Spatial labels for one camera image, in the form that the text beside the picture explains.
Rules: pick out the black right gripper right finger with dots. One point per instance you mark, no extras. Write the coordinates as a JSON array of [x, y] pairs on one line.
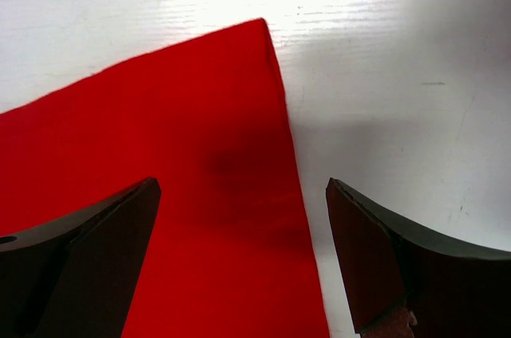
[[403, 279]]

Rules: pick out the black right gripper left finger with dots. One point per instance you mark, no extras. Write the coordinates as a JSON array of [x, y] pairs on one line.
[[75, 276]]

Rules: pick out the red t shirt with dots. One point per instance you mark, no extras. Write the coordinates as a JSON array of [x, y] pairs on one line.
[[231, 252]]

